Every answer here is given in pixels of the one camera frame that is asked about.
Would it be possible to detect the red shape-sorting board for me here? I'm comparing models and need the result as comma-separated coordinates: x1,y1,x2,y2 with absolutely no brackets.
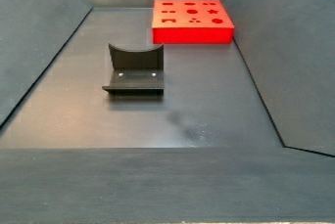
151,0,234,44

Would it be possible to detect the black curved holder bracket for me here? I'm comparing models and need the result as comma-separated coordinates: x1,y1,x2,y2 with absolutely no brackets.
101,45,164,95

